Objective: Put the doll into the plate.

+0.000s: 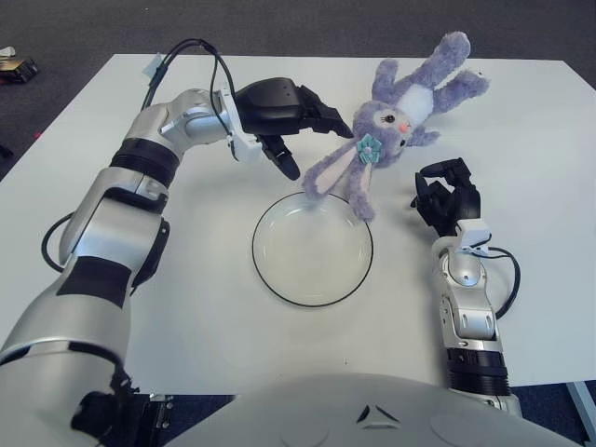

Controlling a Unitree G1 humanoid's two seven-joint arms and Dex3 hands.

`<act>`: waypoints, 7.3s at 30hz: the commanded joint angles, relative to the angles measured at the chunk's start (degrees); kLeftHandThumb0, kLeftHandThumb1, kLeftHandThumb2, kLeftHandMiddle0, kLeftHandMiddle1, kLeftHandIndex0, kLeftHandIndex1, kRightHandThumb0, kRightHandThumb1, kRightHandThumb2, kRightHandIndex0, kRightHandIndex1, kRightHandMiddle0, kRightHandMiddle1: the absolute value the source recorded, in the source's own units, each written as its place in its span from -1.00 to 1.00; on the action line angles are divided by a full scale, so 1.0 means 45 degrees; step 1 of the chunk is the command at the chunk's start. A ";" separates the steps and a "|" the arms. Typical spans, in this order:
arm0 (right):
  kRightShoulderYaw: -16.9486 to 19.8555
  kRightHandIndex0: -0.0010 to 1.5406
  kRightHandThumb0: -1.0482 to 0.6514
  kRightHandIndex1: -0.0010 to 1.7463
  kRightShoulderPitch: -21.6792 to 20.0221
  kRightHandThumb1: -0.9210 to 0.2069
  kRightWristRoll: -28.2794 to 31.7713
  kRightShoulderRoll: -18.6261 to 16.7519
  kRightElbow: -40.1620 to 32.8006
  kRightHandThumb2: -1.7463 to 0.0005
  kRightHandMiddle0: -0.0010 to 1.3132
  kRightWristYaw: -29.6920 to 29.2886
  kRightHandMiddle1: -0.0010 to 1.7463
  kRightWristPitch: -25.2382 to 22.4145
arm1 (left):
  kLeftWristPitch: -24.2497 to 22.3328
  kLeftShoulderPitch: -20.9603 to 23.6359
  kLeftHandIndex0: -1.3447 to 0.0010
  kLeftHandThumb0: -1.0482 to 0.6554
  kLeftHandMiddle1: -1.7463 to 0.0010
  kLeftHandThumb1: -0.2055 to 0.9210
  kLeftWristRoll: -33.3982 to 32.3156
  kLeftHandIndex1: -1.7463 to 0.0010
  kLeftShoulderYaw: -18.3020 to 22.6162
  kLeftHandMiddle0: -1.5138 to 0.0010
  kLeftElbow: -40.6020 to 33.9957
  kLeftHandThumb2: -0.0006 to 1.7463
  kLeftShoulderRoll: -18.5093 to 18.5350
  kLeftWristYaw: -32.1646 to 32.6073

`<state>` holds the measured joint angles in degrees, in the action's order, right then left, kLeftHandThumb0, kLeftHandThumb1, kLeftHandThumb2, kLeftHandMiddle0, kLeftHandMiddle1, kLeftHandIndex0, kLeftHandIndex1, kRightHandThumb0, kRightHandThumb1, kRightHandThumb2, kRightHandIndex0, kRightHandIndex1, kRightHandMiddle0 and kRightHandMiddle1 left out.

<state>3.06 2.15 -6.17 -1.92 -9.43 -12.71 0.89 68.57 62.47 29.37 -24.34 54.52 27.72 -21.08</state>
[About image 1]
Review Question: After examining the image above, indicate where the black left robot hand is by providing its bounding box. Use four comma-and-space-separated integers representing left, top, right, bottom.
231, 77, 355, 182

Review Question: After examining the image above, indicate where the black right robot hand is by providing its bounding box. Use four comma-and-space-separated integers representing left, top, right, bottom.
409, 156, 481, 241

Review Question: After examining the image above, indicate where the purple plush bunny doll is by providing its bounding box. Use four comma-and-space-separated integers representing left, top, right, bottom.
302, 31, 491, 223

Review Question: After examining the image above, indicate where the white plate with black rim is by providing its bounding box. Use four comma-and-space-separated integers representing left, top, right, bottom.
251, 190, 373, 309

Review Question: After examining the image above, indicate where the white table leg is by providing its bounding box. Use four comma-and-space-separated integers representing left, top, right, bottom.
565, 380, 596, 447

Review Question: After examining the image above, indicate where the grey robot torso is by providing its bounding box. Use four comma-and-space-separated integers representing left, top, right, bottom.
162, 371, 592, 447

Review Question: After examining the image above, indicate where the brown and black box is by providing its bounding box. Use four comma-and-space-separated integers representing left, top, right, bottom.
0, 56, 39, 85

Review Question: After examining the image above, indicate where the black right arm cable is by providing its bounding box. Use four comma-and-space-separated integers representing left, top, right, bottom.
483, 246, 522, 320

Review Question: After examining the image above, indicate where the black metal bracket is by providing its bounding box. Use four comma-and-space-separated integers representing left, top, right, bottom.
134, 393, 176, 441

